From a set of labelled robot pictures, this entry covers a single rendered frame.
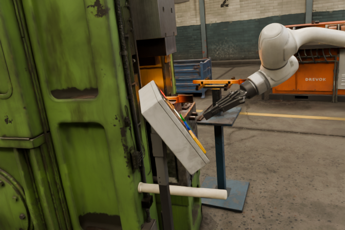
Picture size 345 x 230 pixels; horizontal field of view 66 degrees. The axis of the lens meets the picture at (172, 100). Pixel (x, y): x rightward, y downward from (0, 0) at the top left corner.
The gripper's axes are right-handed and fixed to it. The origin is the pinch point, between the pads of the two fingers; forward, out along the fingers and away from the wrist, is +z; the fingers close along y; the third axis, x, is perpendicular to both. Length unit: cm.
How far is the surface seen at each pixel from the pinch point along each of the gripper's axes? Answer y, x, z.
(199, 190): 6.1, -34.4, 22.8
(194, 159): -24.6, -0.1, 15.7
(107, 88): 18.7, 29.1, 33.4
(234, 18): 754, -107, -311
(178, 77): 428, -91, -30
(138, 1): 39, 55, -1
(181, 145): -24.4, 7.1, 16.6
